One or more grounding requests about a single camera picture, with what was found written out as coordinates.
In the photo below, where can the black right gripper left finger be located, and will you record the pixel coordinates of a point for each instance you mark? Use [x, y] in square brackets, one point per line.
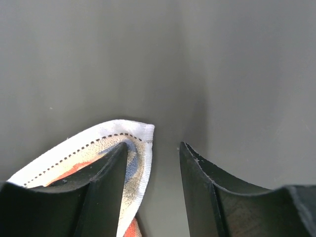
[84, 204]

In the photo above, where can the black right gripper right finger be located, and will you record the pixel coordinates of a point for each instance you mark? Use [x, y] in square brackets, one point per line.
[219, 204]

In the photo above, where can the rabbit print striped towel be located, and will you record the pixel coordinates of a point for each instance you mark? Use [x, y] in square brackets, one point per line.
[90, 145]

